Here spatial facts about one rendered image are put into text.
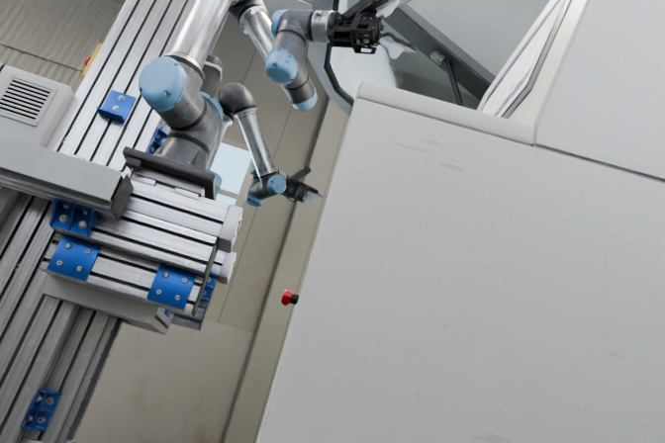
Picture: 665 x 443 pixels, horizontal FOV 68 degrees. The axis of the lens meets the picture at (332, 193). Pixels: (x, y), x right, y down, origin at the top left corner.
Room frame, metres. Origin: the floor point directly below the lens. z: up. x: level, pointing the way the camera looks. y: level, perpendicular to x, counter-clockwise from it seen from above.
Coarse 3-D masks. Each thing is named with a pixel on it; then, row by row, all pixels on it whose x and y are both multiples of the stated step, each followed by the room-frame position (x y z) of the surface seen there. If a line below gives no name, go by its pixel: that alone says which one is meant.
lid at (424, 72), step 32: (320, 0) 1.41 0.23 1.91; (352, 0) 1.31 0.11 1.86; (384, 32) 1.33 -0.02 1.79; (416, 32) 1.21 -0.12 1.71; (320, 64) 1.75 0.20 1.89; (352, 64) 1.61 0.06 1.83; (384, 64) 1.48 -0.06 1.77; (416, 64) 1.36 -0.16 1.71; (480, 64) 1.18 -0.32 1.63; (352, 96) 1.80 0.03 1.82; (448, 96) 1.38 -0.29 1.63; (480, 96) 1.25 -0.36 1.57
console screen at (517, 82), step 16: (560, 0) 0.67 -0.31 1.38; (544, 16) 0.77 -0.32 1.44; (560, 16) 0.61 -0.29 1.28; (544, 32) 0.68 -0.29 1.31; (528, 48) 0.77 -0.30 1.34; (544, 48) 0.62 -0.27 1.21; (512, 64) 0.89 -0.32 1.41; (528, 64) 0.69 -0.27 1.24; (512, 80) 0.79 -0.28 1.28; (528, 80) 0.63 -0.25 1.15; (496, 96) 0.90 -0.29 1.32; (512, 96) 0.71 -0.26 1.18; (496, 112) 0.80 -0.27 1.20; (512, 112) 0.66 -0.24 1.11
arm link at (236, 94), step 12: (228, 84) 1.70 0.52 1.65; (240, 84) 1.71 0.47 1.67; (228, 96) 1.70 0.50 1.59; (240, 96) 1.68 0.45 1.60; (228, 108) 1.75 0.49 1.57; (240, 108) 1.69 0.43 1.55; (252, 108) 1.70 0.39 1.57; (240, 120) 1.73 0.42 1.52; (252, 120) 1.72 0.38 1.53; (252, 132) 1.74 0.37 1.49; (252, 144) 1.76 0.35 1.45; (264, 144) 1.76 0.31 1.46; (252, 156) 1.79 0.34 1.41; (264, 156) 1.77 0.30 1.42; (264, 168) 1.79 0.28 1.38; (264, 180) 1.81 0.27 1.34; (276, 180) 1.80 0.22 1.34; (264, 192) 1.85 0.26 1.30; (276, 192) 1.81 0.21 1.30
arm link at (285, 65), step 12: (276, 36) 0.99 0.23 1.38; (288, 36) 0.96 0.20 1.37; (300, 36) 0.97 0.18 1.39; (276, 48) 0.97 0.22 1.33; (288, 48) 0.96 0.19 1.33; (300, 48) 0.98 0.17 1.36; (276, 60) 0.97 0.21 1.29; (288, 60) 0.97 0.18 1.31; (300, 60) 1.00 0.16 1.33; (276, 72) 0.99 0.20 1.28; (288, 72) 0.98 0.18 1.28; (300, 72) 1.02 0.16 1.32; (288, 84) 1.05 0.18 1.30; (300, 84) 1.06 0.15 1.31
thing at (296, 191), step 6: (288, 180) 1.99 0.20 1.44; (288, 186) 2.02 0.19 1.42; (294, 186) 2.03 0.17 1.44; (300, 186) 2.02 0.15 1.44; (288, 192) 2.02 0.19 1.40; (294, 192) 2.03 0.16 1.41; (300, 192) 2.03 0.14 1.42; (306, 192) 2.05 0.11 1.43; (288, 198) 2.07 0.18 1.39; (294, 198) 2.04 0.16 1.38; (300, 198) 2.05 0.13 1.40
